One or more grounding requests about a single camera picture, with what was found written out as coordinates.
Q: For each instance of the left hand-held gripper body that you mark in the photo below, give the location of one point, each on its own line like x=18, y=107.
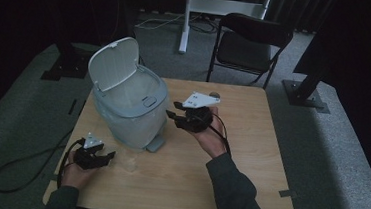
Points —
x=86, y=157

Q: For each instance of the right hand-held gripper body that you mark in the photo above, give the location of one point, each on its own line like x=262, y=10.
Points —
x=197, y=117

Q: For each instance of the white grey pedal trash can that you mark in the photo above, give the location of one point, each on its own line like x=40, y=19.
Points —
x=129, y=110

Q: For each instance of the person's left hand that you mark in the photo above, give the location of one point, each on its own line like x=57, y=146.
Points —
x=76, y=175

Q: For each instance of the person's right hand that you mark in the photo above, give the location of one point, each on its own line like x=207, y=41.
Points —
x=212, y=140

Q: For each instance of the grey round table grommet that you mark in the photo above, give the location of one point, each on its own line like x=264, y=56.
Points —
x=215, y=94

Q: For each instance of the black tape strip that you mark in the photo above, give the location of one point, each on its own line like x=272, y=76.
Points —
x=72, y=107
x=82, y=105

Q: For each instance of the black folding chair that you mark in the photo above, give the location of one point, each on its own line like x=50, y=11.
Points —
x=244, y=50

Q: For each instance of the black metal stand with base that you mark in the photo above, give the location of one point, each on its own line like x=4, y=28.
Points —
x=304, y=94
x=68, y=65

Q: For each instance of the grey tape strip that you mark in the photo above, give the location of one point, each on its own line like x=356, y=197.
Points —
x=287, y=193

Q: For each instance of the dark curtain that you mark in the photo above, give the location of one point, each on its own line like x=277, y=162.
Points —
x=301, y=10

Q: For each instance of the white metal desk frame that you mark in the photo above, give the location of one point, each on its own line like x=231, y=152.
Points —
x=221, y=7

